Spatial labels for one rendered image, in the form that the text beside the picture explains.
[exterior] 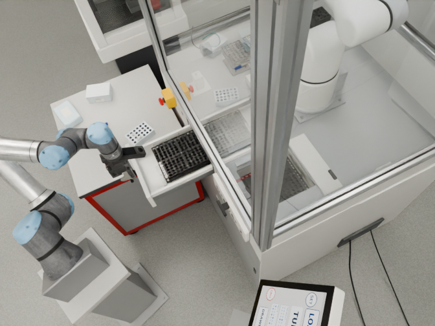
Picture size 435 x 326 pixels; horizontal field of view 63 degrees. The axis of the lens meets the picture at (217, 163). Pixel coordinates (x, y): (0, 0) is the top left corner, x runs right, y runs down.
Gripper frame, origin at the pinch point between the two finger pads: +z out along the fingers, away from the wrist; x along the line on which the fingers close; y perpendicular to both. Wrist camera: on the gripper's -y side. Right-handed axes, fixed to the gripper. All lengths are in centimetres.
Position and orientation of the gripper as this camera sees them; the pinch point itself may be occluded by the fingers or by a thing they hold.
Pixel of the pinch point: (133, 173)
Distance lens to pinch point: 155.0
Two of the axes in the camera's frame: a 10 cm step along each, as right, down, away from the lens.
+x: 4.3, 7.7, -4.6
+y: -9.0, 4.2, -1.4
